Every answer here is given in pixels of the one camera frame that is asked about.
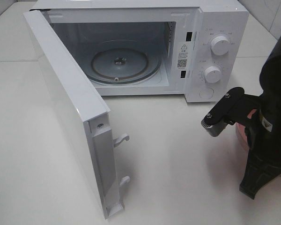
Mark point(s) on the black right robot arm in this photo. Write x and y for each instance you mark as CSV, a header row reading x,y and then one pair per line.
x,y
270,82

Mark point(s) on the white warning label sticker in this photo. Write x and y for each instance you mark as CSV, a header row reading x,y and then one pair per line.
x,y
184,51

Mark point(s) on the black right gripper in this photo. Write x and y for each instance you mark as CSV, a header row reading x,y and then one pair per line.
x,y
264,156

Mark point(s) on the white microwave oven body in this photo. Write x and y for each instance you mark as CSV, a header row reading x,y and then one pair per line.
x,y
82,25

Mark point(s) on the white upper microwave knob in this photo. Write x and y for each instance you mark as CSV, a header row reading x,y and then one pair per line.
x,y
220,45

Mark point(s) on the white microwave knob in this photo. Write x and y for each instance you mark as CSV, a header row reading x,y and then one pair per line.
x,y
220,45
212,74

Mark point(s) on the pink round plate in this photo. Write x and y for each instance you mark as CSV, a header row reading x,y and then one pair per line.
x,y
242,138

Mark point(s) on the white lower microwave knob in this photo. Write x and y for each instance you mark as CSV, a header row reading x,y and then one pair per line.
x,y
212,74

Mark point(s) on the round microwave door button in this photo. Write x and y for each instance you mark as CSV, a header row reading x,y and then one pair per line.
x,y
206,93

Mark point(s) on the glass microwave turntable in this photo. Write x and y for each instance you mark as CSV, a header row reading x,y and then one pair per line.
x,y
124,62

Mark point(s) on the white microwave door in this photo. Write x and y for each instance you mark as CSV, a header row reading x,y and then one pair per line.
x,y
81,111

